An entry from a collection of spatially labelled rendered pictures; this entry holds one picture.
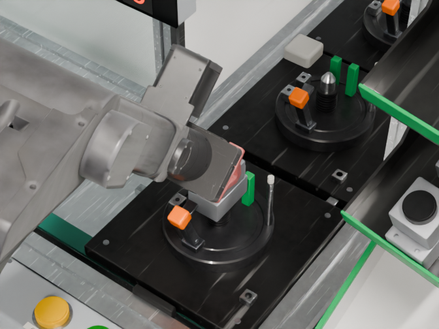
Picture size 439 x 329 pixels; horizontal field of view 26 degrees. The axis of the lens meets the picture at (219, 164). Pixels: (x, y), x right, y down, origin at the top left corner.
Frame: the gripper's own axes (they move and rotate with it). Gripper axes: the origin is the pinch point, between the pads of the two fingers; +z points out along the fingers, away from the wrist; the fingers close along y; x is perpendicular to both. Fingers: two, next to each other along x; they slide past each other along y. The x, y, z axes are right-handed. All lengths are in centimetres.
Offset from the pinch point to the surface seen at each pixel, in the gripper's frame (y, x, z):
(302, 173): -3.6, -3.9, 17.4
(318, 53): 7.3, -20.9, 30.3
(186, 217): -1.0, 6.5, -4.4
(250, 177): -2.0, -0.5, 5.4
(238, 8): 32, -25, 50
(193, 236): -0.8, 8.6, 0.6
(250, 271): -7.3, 9.6, 6.0
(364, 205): -21.1, -3.8, -12.7
